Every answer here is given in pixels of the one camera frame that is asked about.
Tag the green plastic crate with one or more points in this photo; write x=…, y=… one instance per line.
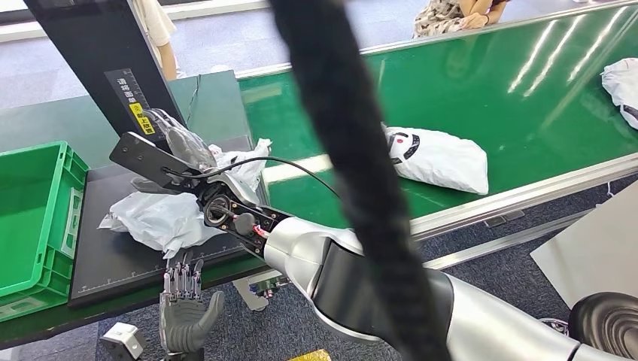
x=30, y=214

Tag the dark right wrist plate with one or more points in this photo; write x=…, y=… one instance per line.
x=144, y=157

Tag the yellow floor object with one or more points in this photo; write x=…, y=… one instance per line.
x=311, y=356

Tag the white bag black logo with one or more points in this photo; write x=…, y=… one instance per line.
x=443, y=159

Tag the white flat panel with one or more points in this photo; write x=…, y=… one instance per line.
x=593, y=249

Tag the black scanner base plate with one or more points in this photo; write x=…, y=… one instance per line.
x=114, y=269

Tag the black yellow column label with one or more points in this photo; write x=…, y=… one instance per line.
x=127, y=89

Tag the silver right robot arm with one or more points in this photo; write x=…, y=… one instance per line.
x=299, y=244

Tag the white bag red black print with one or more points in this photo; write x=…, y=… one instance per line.
x=623, y=84

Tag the black stool chrome base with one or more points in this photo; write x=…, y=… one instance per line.
x=608, y=329

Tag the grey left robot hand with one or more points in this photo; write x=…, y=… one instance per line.
x=184, y=319

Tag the black scanner column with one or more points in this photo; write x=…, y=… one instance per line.
x=94, y=40

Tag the green conveyor with aluminium frame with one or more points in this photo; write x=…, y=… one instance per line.
x=498, y=84

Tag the white courier bag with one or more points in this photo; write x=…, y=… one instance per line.
x=149, y=219

